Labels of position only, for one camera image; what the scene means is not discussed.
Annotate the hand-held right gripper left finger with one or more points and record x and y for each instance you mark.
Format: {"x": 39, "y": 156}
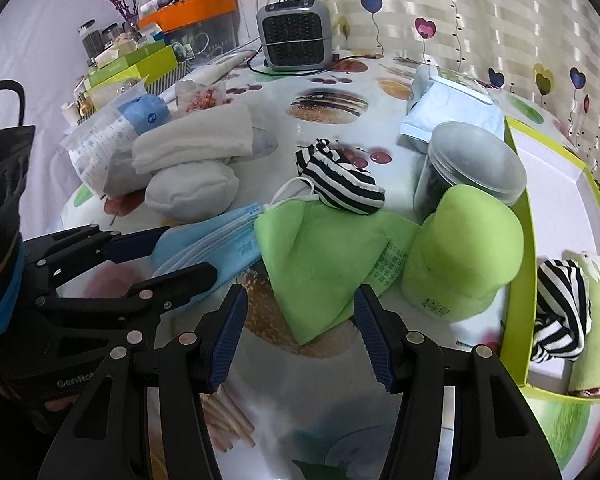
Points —
{"x": 227, "y": 332}

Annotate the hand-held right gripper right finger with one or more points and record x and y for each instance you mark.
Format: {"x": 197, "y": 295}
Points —
{"x": 375, "y": 340}

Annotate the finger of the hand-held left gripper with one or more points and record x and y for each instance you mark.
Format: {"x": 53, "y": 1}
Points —
{"x": 190, "y": 277}
{"x": 140, "y": 242}

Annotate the blue face mask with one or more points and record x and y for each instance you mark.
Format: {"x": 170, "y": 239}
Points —
{"x": 210, "y": 245}

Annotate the grey sock bundle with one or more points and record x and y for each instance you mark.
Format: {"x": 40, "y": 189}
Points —
{"x": 190, "y": 192}

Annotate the white socks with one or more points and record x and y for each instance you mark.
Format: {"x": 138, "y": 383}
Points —
{"x": 190, "y": 135}

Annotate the cupped green face mask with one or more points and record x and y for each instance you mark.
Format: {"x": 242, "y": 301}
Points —
{"x": 460, "y": 250}

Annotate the striped sock ball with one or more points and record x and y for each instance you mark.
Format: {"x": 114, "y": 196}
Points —
{"x": 340, "y": 185}

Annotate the yellow-green cardboard box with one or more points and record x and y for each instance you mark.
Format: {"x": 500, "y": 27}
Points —
{"x": 545, "y": 170}

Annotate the person's left hand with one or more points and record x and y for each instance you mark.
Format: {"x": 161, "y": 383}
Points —
{"x": 62, "y": 402}

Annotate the food print tablecloth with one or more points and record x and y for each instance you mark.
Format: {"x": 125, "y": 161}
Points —
{"x": 300, "y": 440}

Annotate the light blue bundle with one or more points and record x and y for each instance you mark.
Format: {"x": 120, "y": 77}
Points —
{"x": 142, "y": 112}

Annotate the yellow-green carton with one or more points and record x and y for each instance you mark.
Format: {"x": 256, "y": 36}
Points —
{"x": 115, "y": 91}

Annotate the clear bag of red bits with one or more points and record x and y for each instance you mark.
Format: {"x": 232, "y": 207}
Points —
{"x": 200, "y": 95}

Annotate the glass jar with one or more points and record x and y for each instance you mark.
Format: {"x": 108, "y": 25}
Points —
{"x": 111, "y": 32}
{"x": 87, "y": 35}

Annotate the green carton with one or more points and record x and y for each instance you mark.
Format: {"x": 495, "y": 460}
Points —
{"x": 140, "y": 62}

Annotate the black and white striped sock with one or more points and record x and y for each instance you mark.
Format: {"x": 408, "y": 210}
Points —
{"x": 562, "y": 310}

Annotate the white plastic tube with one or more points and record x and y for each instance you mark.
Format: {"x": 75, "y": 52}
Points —
{"x": 220, "y": 67}

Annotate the clear plastic jar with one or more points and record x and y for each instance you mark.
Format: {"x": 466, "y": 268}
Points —
{"x": 470, "y": 160}

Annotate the green towel with patterned trim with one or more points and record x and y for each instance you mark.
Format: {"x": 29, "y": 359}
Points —
{"x": 597, "y": 340}

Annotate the light blue wet wipes pack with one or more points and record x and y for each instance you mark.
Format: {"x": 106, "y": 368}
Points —
{"x": 445, "y": 110}

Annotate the orange lidded gift box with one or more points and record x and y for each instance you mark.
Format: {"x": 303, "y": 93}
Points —
{"x": 195, "y": 7}

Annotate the grey desktop heater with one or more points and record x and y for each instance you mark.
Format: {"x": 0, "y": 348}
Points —
{"x": 292, "y": 32}

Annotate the striped curtain with heart print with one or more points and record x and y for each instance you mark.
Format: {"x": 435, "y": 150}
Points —
{"x": 480, "y": 20}

